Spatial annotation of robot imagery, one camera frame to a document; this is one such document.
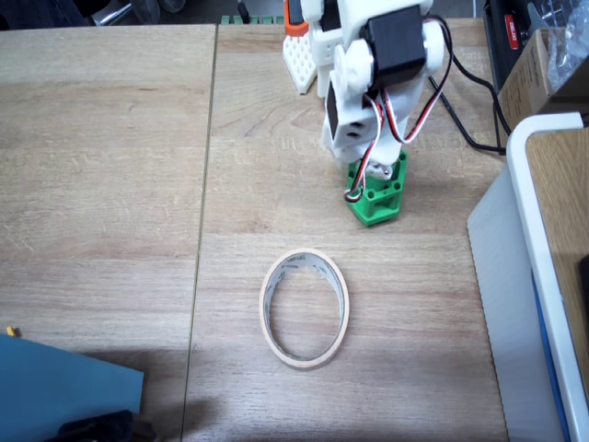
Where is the black power cable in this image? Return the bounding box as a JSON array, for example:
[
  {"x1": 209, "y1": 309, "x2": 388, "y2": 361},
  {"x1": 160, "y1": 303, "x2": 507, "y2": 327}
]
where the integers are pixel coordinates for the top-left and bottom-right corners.
[
  {"x1": 427, "y1": 76, "x2": 507, "y2": 156},
  {"x1": 491, "y1": 87, "x2": 510, "y2": 153}
]

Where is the green terminal strip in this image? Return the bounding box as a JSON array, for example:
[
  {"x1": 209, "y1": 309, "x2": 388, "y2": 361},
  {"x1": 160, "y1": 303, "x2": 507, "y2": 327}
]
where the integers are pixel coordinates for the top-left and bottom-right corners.
[{"x1": 219, "y1": 16, "x2": 285, "y2": 25}]

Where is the beige masking tape roll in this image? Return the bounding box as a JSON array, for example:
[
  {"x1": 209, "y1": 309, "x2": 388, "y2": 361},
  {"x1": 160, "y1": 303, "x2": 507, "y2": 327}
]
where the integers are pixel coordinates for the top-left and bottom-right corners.
[{"x1": 259, "y1": 247, "x2": 351, "y2": 372}]

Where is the red white black servo cable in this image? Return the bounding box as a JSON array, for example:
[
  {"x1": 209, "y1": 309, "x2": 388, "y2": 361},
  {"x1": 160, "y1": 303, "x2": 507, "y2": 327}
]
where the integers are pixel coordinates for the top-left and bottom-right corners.
[{"x1": 343, "y1": 16, "x2": 456, "y2": 204}]

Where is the brown cardboard box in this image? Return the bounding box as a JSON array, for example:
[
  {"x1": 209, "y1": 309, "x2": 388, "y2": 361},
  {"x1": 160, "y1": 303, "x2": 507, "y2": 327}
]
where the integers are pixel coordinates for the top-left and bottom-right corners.
[{"x1": 496, "y1": 28, "x2": 589, "y2": 134}]

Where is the blue box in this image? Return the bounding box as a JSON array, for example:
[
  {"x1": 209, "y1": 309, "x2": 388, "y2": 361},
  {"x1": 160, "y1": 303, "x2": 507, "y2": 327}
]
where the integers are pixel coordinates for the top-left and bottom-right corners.
[{"x1": 0, "y1": 333, "x2": 144, "y2": 442}]

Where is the clear plastic bag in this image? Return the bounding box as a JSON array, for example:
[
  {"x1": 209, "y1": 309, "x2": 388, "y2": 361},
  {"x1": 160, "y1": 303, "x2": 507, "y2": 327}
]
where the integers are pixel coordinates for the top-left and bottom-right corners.
[{"x1": 545, "y1": 0, "x2": 589, "y2": 91}]

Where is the person's body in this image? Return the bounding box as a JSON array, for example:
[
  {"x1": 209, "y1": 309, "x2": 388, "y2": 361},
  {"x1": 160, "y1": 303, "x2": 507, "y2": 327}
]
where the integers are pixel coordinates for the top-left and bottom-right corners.
[{"x1": 0, "y1": 0, "x2": 88, "y2": 31}]

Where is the black office chair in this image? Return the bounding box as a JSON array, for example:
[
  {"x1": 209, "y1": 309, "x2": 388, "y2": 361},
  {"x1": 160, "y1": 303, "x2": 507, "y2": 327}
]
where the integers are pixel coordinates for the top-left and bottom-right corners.
[{"x1": 87, "y1": 0, "x2": 190, "y2": 27}]

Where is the black power supply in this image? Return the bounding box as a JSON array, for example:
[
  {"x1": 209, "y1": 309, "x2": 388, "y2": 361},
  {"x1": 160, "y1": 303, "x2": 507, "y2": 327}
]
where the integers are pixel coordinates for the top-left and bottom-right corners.
[{"x1": 482, "y1": 0, "x2": 539, "y2": 93}]

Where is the green printed hexagonal component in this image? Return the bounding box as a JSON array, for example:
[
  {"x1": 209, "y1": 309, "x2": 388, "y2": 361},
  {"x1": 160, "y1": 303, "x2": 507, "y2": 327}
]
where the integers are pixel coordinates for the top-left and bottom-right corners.
[{"x1": 344, "y1": 149, "x2": 410, "y2": 227}]

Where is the black object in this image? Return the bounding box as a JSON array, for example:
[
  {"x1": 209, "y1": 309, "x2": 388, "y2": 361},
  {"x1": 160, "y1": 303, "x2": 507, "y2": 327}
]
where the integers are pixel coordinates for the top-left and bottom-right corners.
[{"x1": 57, "y1": 408, "x2": 157, "y2": 442}]

